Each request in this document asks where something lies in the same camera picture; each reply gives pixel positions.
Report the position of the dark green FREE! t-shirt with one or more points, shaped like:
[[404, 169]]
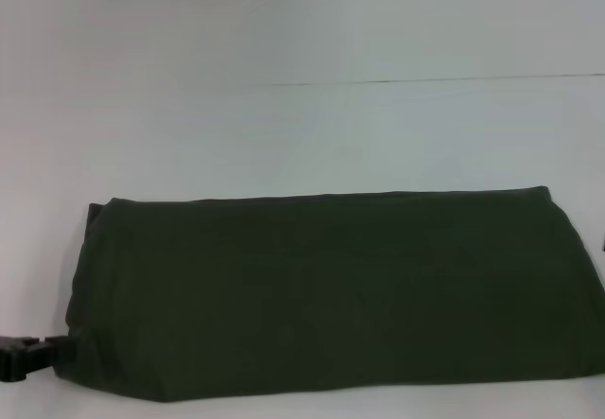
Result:
[[331, 296]]

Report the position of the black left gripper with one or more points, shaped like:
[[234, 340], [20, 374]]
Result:
[[21, 357]]

